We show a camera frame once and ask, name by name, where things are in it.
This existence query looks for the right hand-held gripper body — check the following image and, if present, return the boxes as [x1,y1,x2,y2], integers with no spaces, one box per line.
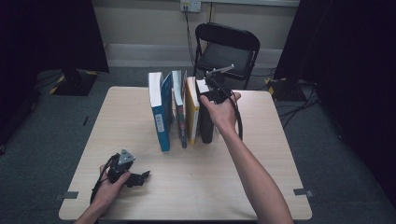
[203,63,236,105]

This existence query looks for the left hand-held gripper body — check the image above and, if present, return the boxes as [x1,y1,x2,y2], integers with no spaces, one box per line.
[106,147,138,185]

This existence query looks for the yellow book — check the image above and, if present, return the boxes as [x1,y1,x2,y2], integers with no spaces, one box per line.
[185,76,201,146]

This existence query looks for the black book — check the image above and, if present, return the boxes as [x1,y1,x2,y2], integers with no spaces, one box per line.
[194,78,216,145]

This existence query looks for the red illustrated book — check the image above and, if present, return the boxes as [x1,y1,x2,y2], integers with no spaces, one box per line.
[171,69,189,149]

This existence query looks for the thick blue book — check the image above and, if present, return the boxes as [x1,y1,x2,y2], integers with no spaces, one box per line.
[148,71,174,153]

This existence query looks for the person's right hand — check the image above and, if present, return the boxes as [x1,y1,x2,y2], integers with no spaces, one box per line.
[199,91,243,133]

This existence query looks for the person's left hand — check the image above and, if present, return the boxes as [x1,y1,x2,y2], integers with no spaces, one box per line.
[92,164,133,213]

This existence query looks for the black folding chair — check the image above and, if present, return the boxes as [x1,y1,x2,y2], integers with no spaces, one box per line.
[191,21,262,91]

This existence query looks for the grey tape strip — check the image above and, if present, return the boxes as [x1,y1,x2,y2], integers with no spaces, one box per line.
[54,190,79,202]
[293,188,315,199]

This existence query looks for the black stand base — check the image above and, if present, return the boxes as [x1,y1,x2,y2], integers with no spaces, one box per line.
[51,68,99,97]
[267,77,301,103]

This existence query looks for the black curtain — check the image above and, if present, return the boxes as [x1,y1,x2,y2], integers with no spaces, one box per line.
[274,0,396,207]
[0,0,110,147]

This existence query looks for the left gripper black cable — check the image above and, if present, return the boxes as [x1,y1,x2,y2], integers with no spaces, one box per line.
[90,153,121,205]

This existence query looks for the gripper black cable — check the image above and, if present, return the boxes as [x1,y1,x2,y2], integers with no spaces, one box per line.
[206,76,244,142]
[90,153,121,205]

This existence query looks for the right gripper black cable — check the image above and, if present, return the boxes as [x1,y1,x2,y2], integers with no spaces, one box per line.
[206,76,244,142]

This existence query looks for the black power cable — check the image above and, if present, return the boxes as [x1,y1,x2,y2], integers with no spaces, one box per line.
[183,6,197,68]

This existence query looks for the black floor cables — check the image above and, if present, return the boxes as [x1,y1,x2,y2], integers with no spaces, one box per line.
[276,78,320,129]

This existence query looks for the white wall socket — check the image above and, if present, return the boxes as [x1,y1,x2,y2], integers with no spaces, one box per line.
[179,0,203,14]

